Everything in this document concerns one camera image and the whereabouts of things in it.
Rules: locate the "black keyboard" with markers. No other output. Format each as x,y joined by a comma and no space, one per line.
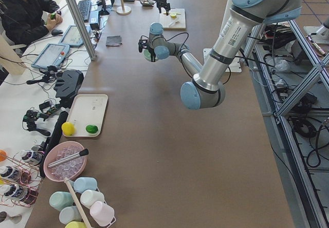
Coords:
84,9

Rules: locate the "white cup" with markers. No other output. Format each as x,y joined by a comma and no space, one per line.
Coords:
89,197

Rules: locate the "near blue teach pendant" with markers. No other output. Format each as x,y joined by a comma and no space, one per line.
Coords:
52,55

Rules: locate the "cream serving tray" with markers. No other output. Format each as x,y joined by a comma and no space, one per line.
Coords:
87,109

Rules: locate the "far blue teach pendant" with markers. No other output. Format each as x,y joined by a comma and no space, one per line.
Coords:
71,37

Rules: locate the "bottle in rack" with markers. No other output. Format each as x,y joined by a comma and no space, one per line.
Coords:
11,173
14,191
31,157

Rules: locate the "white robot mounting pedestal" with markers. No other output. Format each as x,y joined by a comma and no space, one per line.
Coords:
228,43

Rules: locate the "pink bowl with ice cubes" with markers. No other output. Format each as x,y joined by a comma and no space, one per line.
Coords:
71,169

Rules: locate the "mint green cup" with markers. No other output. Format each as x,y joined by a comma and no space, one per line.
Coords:
60,200

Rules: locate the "black computer mouse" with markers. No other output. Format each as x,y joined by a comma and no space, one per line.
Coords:
56,32

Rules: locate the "seated person in black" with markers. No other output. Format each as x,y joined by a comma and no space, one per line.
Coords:
26,21

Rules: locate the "green lime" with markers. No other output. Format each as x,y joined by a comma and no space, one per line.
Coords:
91,129

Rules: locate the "yellow cup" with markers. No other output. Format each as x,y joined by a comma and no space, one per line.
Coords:
75,224

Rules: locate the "bottom bottle in rack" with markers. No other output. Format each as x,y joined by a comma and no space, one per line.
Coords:
14,191

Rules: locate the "top bottle in rack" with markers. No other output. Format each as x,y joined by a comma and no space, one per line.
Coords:
31,157

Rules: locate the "mint green bowl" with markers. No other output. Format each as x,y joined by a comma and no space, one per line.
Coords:
147,56

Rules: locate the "pale blue cup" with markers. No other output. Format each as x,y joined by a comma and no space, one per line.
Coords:
69,214

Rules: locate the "pink cup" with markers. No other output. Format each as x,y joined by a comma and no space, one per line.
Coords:
102,213

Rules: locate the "copper wire bottle rack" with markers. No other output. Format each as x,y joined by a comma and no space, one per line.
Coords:
20,181

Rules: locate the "wooden mug tree stand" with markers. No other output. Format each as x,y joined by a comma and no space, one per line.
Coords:
123,9

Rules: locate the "metal scoop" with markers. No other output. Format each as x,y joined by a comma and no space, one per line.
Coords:
146,3

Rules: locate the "grey folded cloth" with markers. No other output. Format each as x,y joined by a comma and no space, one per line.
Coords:
115,40

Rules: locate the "blue teach pendant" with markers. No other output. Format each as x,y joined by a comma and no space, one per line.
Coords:
71,37
52,55

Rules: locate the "light blue cup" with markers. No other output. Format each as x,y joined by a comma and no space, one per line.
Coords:
82,184

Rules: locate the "middle bottle in rack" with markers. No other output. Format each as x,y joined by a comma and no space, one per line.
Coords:
11,173

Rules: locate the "wooden cutting board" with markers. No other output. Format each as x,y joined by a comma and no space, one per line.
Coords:
176,19

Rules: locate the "aluminium frame post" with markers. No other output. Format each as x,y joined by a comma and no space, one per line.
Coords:
75,13

